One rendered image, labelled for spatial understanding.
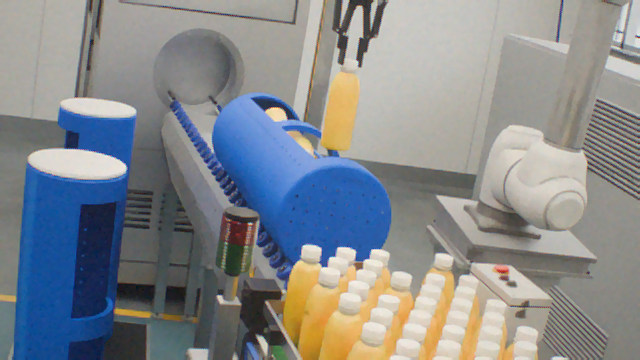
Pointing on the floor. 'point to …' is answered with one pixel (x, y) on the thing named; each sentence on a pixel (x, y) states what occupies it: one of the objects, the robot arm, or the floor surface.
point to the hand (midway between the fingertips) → (351, 51)
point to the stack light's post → (224, 329)
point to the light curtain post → (324, 51)
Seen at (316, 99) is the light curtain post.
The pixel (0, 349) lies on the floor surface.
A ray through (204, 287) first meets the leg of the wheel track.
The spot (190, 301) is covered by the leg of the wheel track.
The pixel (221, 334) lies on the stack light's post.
